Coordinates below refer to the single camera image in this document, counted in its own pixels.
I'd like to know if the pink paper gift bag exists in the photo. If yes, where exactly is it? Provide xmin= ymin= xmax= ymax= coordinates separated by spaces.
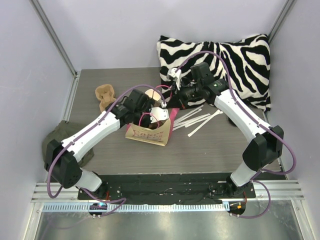
xmin=125 ymin=108 xmax=180 ymax=146

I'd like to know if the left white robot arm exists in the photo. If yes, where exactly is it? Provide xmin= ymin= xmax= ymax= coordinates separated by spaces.
xmin=44 ymin=89 xmax=155 ymax=200

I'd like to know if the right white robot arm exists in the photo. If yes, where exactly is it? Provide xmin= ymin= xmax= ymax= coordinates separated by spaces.
xmin=166 ymin=62 xmax=284 ymax=198

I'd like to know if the stack of paper cups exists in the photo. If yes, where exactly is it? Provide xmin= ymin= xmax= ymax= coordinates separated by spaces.
xmin=144 ymin=89 xmax=162 ymax=107

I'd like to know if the white wrapped straw long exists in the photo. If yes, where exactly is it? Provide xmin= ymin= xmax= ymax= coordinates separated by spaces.
xmin=187 ymin=110 xmax=224 ymax=137

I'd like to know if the brown pulp cup carrier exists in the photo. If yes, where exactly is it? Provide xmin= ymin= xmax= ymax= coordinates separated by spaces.
xmin=95 ymin=84 xmax=116 ymax=112

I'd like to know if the stack of black lids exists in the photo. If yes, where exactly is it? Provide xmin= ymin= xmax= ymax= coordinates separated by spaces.
xmin=228 ymin=118 xmax=237 ymax=127

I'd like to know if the zebra print pillow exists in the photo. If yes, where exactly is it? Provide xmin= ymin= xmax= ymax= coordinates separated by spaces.
xmin=156 ymin=34 xmax=271 ymax=112

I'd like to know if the olive green cloth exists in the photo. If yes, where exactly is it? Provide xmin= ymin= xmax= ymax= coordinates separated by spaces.
xmin=41 ymin=120 xmax=95 ymax=167

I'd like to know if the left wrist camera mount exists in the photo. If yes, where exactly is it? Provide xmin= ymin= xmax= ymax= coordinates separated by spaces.
xmin=149 ymin=104 xmax=169 ymax=126

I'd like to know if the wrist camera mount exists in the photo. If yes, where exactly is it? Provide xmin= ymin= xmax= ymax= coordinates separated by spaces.
xmin=149 ymin=104 xmax=169 ymax=126
xmin=166 ymin=68 xmax=182 ymax=90

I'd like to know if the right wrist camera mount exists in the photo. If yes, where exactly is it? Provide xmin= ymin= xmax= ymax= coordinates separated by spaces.
xmin=166 ymin=68 xmax=182 ymax=90

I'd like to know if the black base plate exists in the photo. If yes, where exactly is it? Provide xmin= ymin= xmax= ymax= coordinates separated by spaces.
xmin=77 ymin=172 xmax=256 ymax=203

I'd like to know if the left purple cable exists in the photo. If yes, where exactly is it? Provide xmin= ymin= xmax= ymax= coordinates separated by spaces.
xmin=47 ymin=84 xmax=168 ymax=217

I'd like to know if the white slotted cable duct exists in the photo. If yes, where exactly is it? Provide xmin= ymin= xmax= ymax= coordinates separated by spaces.
xmin=42 ymin=201 xmax=230 ymax=213

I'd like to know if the aluminium rail frame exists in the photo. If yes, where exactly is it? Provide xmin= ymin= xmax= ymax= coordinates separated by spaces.
xmin=31 ymin=182 xmax=81 ymax=202

